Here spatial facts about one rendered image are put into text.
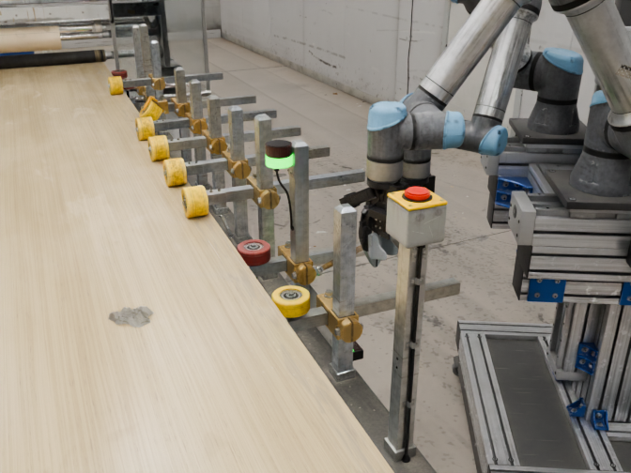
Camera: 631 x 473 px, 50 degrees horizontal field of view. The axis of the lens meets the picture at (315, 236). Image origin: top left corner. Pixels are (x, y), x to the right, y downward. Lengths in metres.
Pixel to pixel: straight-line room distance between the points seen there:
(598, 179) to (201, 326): 0.95
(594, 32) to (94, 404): 1.12
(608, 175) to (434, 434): 1.18
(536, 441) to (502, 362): 0.39
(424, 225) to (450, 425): 1.53
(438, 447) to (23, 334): 1.49
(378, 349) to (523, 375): 0.67
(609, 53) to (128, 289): 1.08
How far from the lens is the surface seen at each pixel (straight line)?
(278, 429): 1.09
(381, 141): 1.34
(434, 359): 2.82
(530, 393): 2.37
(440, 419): 2.53
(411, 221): 1.04
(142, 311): 1.39
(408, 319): 1.15
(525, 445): 2.17
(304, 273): 1.60
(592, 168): 1.69
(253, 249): 1.61
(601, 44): 1.44
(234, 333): 1.31
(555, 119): 2.13
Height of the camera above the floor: 1.61
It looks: 25 degrees down
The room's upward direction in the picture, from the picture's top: straight up
